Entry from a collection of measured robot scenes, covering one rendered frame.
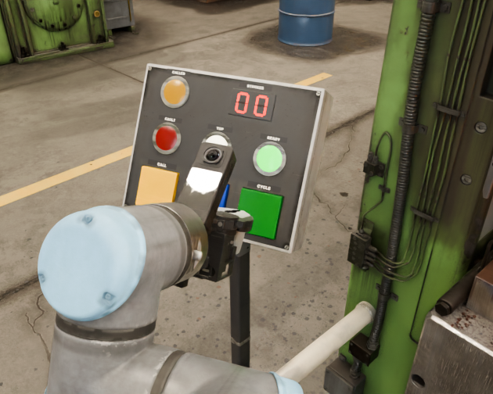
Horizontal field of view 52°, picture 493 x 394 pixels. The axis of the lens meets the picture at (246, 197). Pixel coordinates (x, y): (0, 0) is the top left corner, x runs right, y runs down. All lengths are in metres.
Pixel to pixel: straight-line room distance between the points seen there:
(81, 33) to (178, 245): 4.92
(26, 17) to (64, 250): 4.77
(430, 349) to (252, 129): 0.47
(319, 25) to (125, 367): 4.99
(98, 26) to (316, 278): 3.84
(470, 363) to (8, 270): 2.04
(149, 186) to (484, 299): 0.59
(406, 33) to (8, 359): 1.74
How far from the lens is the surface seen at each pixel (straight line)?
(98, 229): 0.42
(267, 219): 0.85
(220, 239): 0.62
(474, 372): 0.88
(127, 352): 0.46
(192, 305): 2.12
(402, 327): 1.22
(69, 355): 0.47
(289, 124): 0.85
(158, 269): 0.46
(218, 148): 0.62
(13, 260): 2.55
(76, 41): 5.35
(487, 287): 0.85
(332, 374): 1.40
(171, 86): 0.94
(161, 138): 0.93
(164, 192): 0.92
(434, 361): 0.91
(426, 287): 1.12
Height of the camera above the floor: 1.50
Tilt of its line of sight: 33 degrees down
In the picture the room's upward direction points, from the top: straight up
